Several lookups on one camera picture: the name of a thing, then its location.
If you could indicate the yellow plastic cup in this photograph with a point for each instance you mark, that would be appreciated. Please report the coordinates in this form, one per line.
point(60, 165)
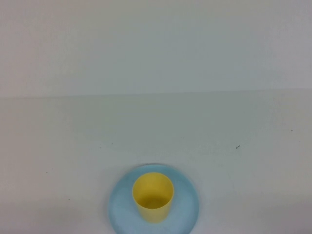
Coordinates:
point(153, 214)

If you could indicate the light blue round plate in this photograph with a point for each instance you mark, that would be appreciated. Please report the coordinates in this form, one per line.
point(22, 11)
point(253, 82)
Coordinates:
point(185, 207)

